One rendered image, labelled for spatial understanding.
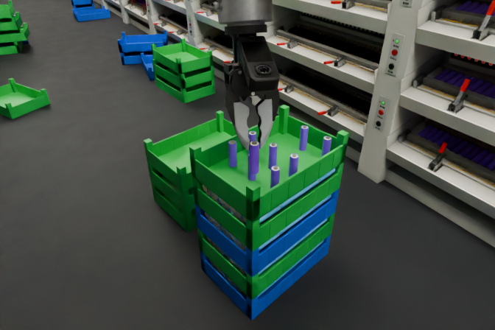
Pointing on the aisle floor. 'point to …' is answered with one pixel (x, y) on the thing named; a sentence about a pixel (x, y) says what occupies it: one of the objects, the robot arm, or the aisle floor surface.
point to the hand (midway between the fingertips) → (254, 143)
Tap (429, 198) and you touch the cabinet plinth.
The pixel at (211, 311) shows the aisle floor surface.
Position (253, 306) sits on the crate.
